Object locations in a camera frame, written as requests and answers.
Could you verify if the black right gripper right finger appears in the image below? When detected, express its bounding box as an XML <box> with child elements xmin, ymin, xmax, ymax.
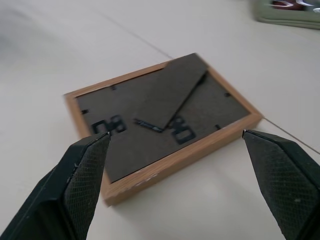
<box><xmin>242</xmin><ymin>129</ymin><xmax>320</xmax><ymax>240</ymax></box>

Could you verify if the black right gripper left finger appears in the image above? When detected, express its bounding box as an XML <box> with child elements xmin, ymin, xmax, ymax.
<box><xmin>0</xmin><ymin>131</ymin><xmax>112</xmax><ymax>240</ymax></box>

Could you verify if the green tray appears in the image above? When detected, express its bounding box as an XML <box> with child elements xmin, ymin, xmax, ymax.
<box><xmin>254</xmin><ymin>0</ymin><xmax>320</xmax><ymax>30</ymax></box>

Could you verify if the wooden picture frame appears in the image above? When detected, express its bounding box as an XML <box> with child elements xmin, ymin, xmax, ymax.
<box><xmin>63</xmin><ymin>52</ymin><xmax>262</xmax><ymax>207</ymax></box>

